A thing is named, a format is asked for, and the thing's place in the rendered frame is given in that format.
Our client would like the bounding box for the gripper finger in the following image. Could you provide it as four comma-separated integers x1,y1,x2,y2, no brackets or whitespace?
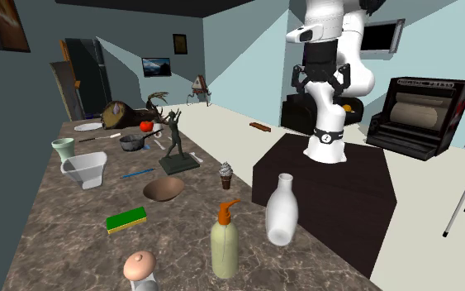
323,63,353,98
291,63,317,97

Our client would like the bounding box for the landscape wall picture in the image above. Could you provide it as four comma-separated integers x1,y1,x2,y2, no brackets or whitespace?
141,57,173,79

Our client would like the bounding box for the pink-capped shaker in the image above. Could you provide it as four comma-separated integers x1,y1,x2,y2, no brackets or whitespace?
122,250,161,291

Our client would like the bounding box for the white bottle vase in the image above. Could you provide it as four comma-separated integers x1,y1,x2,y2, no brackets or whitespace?
264,172,300,247

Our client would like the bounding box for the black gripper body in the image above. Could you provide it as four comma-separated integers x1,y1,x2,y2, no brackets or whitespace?
302,39,340,83

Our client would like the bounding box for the white plate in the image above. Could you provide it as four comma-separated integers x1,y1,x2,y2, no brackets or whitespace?
73,122,104,133

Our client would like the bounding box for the brown log-shaped figure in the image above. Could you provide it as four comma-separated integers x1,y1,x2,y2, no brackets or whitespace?
100,100,167,131

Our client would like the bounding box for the blue pen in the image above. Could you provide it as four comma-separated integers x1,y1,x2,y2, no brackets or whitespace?
119,168,157,180

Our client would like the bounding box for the dark robot stand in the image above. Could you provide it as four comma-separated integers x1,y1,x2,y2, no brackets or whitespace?
251,132,398,280

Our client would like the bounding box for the pale green cup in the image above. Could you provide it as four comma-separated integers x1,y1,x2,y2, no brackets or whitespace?
50,137,76,165

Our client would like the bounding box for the dark antler-shaped plant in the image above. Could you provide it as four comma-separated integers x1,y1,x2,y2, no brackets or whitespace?
145,91,170,122

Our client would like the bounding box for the black saucepan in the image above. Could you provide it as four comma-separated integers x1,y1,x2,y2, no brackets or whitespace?
118,128,164,153

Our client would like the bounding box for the green soap dispenser orange pump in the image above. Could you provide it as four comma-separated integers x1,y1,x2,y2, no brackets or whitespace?
210,198,242,280

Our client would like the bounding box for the white measuring jug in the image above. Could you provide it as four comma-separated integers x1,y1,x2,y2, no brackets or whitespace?
59,151,109,191

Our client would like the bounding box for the triangular tripod figure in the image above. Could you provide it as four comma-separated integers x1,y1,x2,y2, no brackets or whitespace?
186,74,213,108

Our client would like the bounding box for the dark refrigerator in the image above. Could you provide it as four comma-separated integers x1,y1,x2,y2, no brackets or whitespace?
64,37,112,119

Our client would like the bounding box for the cupcake with white frosting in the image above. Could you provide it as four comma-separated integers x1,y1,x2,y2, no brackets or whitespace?
218,161,235,191

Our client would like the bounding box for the grey-framed dark window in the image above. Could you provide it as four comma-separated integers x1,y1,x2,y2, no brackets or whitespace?
359,18,406,55

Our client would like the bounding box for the wooden board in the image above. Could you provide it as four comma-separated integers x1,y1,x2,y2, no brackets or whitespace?
49,39,87,122

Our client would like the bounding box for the green and yellow sponge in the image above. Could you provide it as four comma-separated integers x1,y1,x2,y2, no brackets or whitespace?
105,206,148,235

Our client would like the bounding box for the knife with white handle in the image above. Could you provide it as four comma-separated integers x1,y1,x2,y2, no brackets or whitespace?
78,132,123,143

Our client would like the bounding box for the black bread box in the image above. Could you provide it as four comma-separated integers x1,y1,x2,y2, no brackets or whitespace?
280,93,366,136

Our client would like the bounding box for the brown flat block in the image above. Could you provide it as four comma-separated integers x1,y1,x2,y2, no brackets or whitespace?
249,122,273,134

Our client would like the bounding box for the small dark wall picture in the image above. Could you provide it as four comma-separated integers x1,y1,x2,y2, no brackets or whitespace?
172,33,189,55

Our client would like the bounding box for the brown framed wall picture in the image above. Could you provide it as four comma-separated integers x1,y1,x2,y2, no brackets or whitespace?
0,0,32,54

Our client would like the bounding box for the dark figure statue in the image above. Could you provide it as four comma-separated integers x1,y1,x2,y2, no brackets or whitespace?
158,107,202,176

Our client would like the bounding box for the brown bowl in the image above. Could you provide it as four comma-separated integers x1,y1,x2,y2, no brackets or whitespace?
142,176,187,203

